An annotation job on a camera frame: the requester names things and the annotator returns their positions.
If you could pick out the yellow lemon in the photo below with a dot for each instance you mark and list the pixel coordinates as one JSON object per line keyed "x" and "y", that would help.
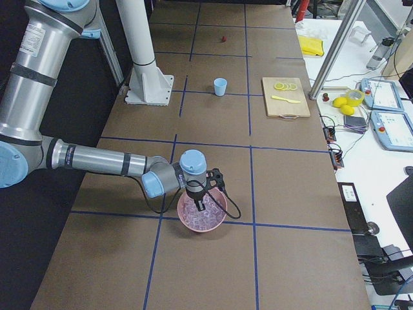
{"x": 339, "y": 102}
{"x": 347, "y": 110}

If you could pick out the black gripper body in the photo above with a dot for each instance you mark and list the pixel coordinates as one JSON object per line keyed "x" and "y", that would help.
{"x": 195, "y": 194}

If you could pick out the wooden cutting board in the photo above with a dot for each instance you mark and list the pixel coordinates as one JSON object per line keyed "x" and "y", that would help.
{"x": 282, "y": 109}

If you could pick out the yellow plastic knife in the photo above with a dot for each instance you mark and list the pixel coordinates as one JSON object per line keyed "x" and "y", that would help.
{"x": 293, "y": 101}

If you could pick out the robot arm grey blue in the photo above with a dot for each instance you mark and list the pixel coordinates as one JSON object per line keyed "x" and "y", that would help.
{"x": 79, "y": 108}

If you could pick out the lemon slices row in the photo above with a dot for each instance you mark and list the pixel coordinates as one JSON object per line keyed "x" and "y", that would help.
{"x": 285, "y": 86}

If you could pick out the clear plastic bags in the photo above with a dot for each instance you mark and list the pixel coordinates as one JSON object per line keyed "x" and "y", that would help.
{"x": 304, "y": 28}

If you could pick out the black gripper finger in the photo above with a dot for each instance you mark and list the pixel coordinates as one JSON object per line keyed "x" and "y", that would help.
{"x": 200, "y": 205}

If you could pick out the light blue plastic cup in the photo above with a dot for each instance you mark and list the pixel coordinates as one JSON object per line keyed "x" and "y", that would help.
{"x": 220, "y": 86}

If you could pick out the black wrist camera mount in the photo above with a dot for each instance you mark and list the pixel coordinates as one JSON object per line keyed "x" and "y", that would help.
{"x": 214, "y": 178}

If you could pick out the white pillar with base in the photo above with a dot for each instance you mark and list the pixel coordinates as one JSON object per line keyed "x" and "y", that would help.
{"x": 147, "y": 85}

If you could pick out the teach pendant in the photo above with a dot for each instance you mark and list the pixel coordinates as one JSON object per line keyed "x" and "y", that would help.
{"x": 381, "y": 94}
{"x": 393, "y": 130}

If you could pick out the yellow cloth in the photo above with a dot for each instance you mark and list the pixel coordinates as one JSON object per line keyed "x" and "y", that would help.
{"x": 311, "y": 46}

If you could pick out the aluminium frame post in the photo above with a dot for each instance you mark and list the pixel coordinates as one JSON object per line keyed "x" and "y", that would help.
{"x": 341, "y": 36}

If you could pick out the lower teach pendant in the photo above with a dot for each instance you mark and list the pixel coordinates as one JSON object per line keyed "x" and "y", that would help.
{"x": 393, "y": 130}

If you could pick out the upper teach pendant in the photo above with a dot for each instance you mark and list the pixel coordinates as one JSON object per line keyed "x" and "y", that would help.
{"x": 381, "y": 94}

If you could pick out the pink bowl with ice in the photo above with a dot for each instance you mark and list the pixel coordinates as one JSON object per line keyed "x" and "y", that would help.
{"x": 200, "y": 221}

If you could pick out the yellow tape roll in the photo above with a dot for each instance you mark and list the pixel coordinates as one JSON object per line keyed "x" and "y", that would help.
{"x": 354, "y": 97}

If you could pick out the purple dark notebook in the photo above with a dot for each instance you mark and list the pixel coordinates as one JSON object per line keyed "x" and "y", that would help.
{"x": 355, "y": 123}

